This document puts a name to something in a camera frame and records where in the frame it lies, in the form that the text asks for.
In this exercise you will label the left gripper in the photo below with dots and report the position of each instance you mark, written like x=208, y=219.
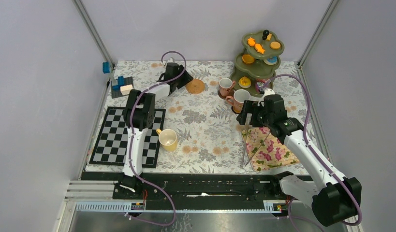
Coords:
x=186, y=78

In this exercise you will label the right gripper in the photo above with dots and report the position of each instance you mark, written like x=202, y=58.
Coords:
x=248, y=107

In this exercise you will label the large pink floral mug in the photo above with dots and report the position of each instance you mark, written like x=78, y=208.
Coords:
x=238, y=98

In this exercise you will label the purple candy packet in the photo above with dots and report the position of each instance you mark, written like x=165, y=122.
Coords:
x=259, y=86

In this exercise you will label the yellow frosted donut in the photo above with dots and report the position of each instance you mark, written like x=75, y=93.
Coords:
x=244, y=82

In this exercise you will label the blue frosted donut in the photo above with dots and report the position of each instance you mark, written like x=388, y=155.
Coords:
x=271, y=61

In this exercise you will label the metal tongs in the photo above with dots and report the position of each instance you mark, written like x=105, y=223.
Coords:
x=254, y=140

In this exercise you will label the small orange cookie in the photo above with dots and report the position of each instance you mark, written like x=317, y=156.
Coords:
x=259, y=48

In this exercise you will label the orange bear cookie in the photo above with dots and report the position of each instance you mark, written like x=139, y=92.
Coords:
x=251, y=42

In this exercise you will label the round orange biscuit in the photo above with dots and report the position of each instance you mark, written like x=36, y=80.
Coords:
x=275, y=45

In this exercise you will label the square yellow cracker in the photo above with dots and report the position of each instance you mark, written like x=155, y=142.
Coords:
x=269, y=37

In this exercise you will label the black orange face coaster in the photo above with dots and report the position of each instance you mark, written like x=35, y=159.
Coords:
x=236, y=110

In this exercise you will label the dark brown round coaster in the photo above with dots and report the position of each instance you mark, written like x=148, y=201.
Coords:
x=221, y=96

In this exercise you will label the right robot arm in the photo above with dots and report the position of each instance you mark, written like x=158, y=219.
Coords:
x=333, y=197

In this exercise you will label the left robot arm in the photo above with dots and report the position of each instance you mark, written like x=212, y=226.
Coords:
x=139, y=115

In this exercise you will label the floral tablecloth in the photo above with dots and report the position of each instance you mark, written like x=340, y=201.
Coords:
x=209, y=136

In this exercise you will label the floral snack tray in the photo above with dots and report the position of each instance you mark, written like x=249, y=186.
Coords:
x=274, y=155

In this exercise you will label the green three-tier serving stand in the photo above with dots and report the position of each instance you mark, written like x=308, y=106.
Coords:
x=257, y=71

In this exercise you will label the toy block set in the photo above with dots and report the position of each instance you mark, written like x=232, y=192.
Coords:
x=121, y=86

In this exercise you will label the yellow mug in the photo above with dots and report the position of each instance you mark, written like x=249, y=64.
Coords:
x=168, y=139

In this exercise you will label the black white chessboard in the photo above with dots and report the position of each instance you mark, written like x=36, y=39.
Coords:
x=111, y=143

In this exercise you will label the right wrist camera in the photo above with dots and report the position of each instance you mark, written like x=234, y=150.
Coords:
x=267, y=92

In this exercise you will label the blue clip on frame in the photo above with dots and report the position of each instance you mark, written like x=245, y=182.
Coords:
x=106, y=67

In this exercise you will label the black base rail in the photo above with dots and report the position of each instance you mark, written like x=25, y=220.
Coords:
x=196, y=191

